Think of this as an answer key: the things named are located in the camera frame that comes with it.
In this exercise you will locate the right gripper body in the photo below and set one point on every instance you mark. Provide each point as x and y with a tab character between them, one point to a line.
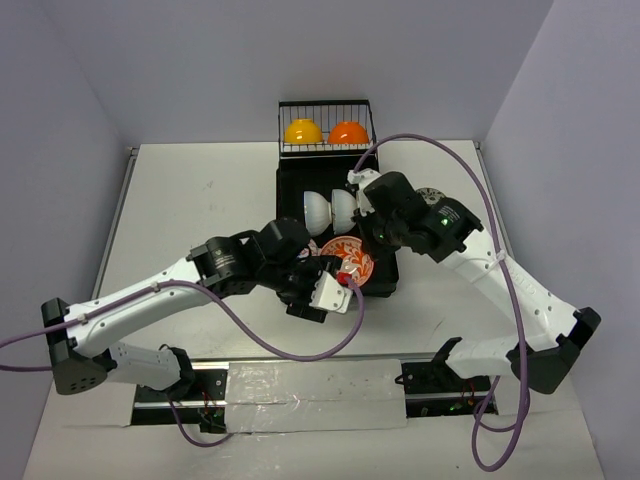
382	236

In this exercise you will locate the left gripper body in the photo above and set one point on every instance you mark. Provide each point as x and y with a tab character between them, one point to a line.
310	288

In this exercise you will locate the brown bowl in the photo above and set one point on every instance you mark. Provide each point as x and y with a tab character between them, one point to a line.
355	262

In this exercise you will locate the white bowl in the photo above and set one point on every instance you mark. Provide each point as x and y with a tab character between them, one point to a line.
343	205
317	213

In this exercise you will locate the grey leaf patterned bowl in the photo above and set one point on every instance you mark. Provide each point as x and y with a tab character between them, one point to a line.
431	196

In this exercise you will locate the orange bowl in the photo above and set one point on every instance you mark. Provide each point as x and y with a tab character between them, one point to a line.
348	133

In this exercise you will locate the blue patterned bowl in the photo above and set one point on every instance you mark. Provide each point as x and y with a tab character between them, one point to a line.
310	250

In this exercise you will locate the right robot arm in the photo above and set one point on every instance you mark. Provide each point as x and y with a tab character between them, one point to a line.
391	214

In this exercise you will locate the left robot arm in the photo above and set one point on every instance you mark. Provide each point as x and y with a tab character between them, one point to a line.
85	339

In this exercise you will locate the black dish rack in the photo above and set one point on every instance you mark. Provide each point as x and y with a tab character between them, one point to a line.
319	167

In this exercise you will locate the white taped cover sheet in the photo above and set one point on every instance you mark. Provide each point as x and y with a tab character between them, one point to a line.
333	395

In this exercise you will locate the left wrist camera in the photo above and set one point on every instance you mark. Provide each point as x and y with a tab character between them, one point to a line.
329	295

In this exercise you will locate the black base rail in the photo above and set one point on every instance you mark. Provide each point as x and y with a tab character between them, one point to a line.
427	394

